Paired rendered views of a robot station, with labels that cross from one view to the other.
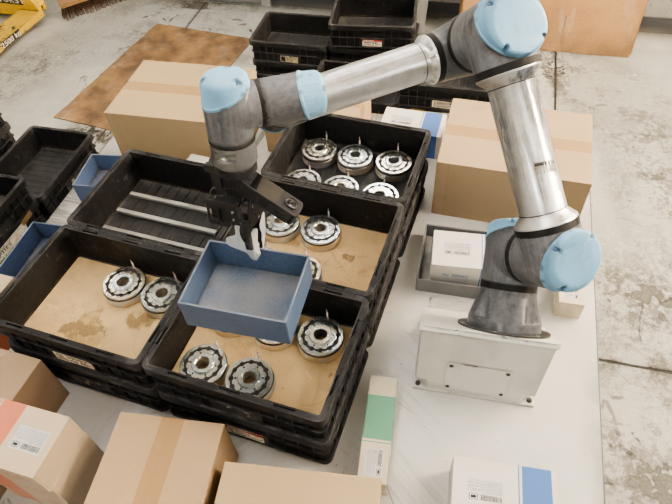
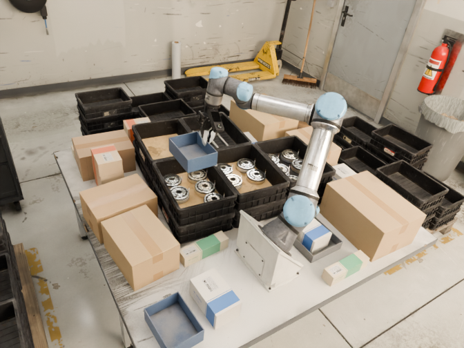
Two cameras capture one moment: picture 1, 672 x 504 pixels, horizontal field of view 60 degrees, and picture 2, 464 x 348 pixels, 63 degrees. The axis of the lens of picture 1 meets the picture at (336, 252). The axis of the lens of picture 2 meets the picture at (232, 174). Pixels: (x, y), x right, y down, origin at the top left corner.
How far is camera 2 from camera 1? 0.97 m
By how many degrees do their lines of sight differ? 30
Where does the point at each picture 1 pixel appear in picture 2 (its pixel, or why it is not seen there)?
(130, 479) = (119, 188)
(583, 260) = (301, 211)
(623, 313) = not seen: outside the picture
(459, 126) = (354, 179)
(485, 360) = (257, 246)
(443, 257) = not seen: hidden behind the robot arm
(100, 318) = (161, 151)
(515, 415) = (259, 288)
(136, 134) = (236, 114)
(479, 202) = (337, 216)
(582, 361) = (311, 298)
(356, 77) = (275, 102)
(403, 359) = not seen: hidden behind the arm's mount
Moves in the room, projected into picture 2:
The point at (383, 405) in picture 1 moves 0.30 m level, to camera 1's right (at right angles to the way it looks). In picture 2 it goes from (213, 240) to (264, 277)
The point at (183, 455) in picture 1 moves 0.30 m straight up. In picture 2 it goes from (137, 194) to (134, 141)
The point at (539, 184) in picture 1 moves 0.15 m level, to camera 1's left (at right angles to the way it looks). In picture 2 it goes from (305, 172) to (273, 155)
